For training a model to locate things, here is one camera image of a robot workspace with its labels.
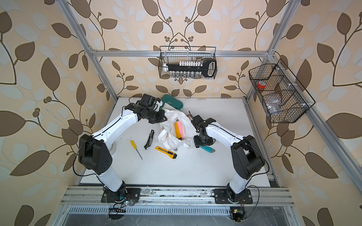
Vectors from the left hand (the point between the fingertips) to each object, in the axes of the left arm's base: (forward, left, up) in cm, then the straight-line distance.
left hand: (165, 116), depth 85 cm
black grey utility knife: (-6, +12, -20) cm, 24 cm away
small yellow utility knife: (+3, -7, -19) cm, 20 cm away
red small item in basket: (+18, -60, +12) cm, 63 cm away
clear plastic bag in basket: (0, -59, +14) cm, 61 cm away
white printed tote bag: (-10, -2, -6) cm, 12 cm away
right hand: (-11, -23, -14) cm, 29 cm away
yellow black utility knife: (-14, 0, -19) cm, 24 cm away
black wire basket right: (+1, -64, +15) cm, 66 cm away
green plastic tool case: (+30, +2, -16) cm, 34 cm away
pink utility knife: (+4, -9, -19) cm, 21 cm away
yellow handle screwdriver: (-10, +22, -20) cm, 31 cm away
